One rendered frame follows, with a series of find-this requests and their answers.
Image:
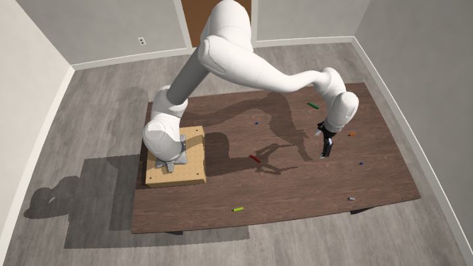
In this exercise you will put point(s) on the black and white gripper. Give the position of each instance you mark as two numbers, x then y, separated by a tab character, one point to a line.
327	140

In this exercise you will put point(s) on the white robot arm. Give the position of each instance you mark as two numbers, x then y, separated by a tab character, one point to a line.
226	51

